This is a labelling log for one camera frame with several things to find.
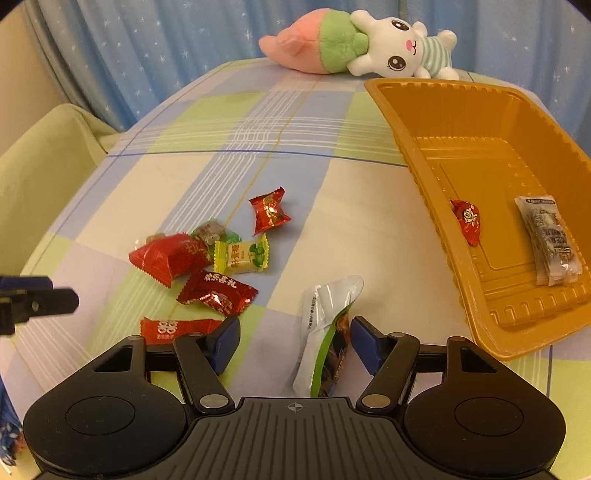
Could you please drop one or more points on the plaid bed sheet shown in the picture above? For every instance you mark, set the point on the plaid bed sheet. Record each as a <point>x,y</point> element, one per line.
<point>323,184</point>

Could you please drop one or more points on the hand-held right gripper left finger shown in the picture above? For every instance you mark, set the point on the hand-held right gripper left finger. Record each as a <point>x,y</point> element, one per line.
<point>228,341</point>

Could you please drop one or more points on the pink green peach plush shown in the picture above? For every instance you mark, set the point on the pink green peach plush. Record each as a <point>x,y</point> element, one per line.
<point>295,41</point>

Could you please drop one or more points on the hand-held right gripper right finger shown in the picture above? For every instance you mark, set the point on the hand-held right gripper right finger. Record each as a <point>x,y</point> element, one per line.
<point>364,341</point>

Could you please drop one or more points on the blue patterned cloth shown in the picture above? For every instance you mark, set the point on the blue patterned cloth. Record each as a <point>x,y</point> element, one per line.
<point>7,429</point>

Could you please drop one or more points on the clear grey snack packet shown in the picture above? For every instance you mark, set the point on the clear grey snack packet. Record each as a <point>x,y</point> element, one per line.
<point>549,240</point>

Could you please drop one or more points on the light green cushion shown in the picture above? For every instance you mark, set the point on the light green cushion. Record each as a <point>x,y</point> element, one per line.
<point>41,161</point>

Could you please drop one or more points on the small red foil candy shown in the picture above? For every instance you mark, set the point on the small red foil candy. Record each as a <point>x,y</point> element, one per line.
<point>467,220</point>

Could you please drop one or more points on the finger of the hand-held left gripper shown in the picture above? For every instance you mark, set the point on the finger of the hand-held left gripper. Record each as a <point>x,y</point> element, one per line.
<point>46,302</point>
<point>23,282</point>

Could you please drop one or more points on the red foil candy packet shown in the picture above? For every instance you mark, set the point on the red foil candy packet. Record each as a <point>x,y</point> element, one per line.
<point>217,293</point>

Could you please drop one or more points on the square red candy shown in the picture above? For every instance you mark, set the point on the square red candy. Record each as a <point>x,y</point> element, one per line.
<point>270,210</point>

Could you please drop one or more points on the yellow green candy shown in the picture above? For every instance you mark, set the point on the yellow green candy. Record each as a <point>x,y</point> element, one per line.
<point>240,254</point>

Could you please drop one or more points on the orange plastic tray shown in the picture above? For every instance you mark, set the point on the orange plastic tray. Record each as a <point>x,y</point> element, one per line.
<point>461,115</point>

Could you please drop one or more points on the green dark candy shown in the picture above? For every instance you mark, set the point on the green dark candy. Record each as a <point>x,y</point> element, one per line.
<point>210,230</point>

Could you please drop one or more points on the blue starred curtain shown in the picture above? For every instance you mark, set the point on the blue starred curtain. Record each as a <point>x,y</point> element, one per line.
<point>138,46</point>

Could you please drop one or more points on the white rabbit plush toy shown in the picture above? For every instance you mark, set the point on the white rabbit plush toy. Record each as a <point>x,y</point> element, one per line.
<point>401,46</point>

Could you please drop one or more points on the large red candy packet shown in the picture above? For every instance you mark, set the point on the large red candy packet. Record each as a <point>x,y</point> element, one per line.
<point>166,258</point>

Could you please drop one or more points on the silver green snack packet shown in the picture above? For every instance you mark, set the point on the silver green snack packet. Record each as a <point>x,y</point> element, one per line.
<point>323,304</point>

